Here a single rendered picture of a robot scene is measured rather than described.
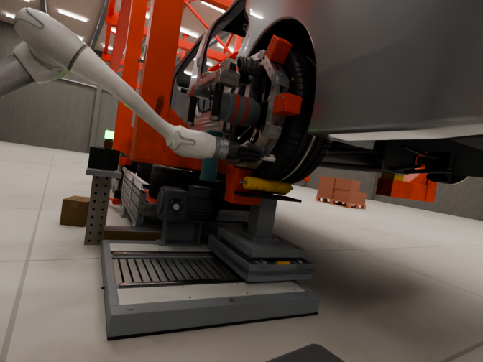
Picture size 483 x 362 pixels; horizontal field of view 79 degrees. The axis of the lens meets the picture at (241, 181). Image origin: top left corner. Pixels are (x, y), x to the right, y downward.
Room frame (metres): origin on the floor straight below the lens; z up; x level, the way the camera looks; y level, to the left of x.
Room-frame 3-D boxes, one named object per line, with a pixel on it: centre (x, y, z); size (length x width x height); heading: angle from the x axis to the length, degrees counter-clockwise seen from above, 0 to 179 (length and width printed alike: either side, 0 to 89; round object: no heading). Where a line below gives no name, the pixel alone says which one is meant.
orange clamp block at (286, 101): (1.19, -0.13, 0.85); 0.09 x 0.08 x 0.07; 27
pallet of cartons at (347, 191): (7.82, -2.68, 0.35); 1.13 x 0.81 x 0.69; 30
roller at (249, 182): (1.41, -0.13, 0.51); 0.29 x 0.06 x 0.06; 117
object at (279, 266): (1.54, -0.13, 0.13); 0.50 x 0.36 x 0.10; 27
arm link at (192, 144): (1.14, 0.21, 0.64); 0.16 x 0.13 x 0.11; 117
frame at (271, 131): (1.47, 0.02, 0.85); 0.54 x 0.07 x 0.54; 27
